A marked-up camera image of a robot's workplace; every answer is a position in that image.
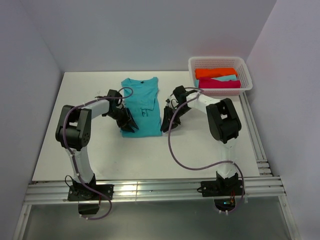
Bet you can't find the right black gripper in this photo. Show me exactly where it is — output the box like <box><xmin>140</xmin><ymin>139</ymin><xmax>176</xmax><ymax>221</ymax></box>
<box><xmin>160</xmin><ymin>104</ymin><xmax>192</xmax><ymax>133</ymax></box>

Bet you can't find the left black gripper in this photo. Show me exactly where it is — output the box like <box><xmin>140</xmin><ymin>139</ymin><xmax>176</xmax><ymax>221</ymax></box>
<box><xmin>105</xmin><ymin>107</ymin><xmax>138</xmax><ymax>133</ymax></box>

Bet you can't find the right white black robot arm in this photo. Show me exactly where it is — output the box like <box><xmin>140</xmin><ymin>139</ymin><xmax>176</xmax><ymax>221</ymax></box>
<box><xmin>160</xmin><ymin>89</ymin><xmax>243</xmax><ymax>195</ymax></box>

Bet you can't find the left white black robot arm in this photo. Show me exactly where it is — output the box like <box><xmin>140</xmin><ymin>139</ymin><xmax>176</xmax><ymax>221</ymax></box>
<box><xmin>55</xmin><ymin>97</ymin><xmax>139</xmax><ymax>200</ymax></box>

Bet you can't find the pink rolled t shirt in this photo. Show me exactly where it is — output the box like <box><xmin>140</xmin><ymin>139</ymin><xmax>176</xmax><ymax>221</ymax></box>
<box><xmin>198</xmin><ymin>77</ymin><xmax>241</xmax><ymax>89</ymax></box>

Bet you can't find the orange rolled t shirt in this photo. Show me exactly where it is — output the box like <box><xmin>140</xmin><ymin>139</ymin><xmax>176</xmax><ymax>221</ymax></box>
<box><xmin>195</xmin><ymin>68</ymin><xmax>238</xmax><ymax>79</ymax></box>

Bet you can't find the light teal rolled t shirt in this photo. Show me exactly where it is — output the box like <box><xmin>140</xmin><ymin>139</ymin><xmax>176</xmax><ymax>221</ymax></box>
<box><xmin>214</xmin><ymin>74</ymin><xmax>237</xmax><ymax>82</ymax></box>

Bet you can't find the white plastic basket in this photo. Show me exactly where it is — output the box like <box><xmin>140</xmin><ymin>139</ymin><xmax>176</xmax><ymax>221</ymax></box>
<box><xmin>188</xmin><ymin>56</ymin><xmax>253</xmax><ymax>96</ymax></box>

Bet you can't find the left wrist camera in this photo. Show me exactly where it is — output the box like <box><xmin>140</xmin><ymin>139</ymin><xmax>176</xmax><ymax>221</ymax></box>
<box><xmin>95</xmin><ymin>89</ymin><xmax>123</xmax><ymax>105</ymax></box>

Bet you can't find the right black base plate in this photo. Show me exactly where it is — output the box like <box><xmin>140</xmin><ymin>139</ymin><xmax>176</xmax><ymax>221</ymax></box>
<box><xmin>197</xmin><ymin>180</ymin><xmax>244</xmax><ymax>197</ymax></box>

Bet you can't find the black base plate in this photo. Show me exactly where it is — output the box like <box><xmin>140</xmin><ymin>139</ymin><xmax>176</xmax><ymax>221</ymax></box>
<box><xmin>67</xmin><ymin>184</ymin><xmax>114</xmax><ymax>202</ymax></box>
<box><xmin>197</xmin><ymin>180</ymin><xmax>244</xmax><ymax>197</ymax></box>

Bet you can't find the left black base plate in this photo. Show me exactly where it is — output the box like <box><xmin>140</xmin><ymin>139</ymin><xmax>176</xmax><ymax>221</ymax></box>
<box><xmin>67</xmin><ymin>184</ymin><xmax>114</xmax><ymax>202</ymax></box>

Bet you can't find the aluminium rail frame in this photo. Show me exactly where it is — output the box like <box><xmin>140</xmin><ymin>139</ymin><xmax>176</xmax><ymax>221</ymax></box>
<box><xmin>13</xmin><ymin>93</ymin><xmax>301</xmax><ymax>240</ymax></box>

